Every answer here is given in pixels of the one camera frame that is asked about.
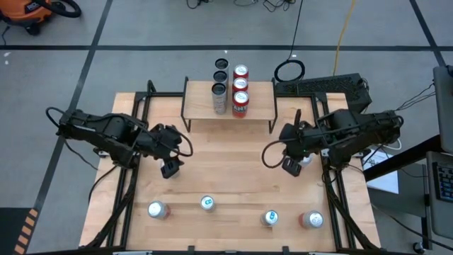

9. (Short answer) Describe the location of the white paper sheet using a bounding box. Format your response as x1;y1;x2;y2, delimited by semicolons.
362;152;400;195

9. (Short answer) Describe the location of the orange shop vacuum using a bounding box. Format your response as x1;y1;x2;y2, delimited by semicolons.
0;0;54;36

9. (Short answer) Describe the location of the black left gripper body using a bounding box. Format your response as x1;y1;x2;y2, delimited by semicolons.
141;123;183;160

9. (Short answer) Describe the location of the slim silver blue can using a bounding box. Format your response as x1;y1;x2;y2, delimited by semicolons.
262;210;280;227
200;195;216;213
161;159;181;179

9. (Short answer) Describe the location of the red Fanta strawberry can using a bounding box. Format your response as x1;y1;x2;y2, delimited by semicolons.
232;76;249;92
231;90;251;119
233;64;249;79

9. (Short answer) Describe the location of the black mat with orange stripes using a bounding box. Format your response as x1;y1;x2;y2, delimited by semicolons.
0;207;40;255

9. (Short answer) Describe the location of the white cable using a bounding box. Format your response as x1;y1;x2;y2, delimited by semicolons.
387;137;403;152

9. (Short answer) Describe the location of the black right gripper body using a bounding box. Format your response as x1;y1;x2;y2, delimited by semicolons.
279;122;321;159

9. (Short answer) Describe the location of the black metal rail frame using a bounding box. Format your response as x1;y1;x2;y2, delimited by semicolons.
79;79;382;254

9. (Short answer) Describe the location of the black vacuum hose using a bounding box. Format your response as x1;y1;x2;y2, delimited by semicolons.
38;0;83;18

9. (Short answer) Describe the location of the yellow cable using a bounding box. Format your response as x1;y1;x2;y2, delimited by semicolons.
332;0;357;77

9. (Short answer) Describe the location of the wooden shelf with black legs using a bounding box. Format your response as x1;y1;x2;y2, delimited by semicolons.
180;76;279;135

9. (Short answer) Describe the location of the black desk beam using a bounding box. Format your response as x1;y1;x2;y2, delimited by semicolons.
362;134;443;182

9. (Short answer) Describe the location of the black keyboard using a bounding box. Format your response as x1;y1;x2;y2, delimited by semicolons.
433;161;453;205

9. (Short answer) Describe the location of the grey monitor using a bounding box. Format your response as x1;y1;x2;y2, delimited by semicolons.
432;64;453;153

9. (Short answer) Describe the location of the tall white Celsius can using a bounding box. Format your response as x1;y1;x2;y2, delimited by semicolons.
211;82;229;115
212;69;229;85
214;57;230;73

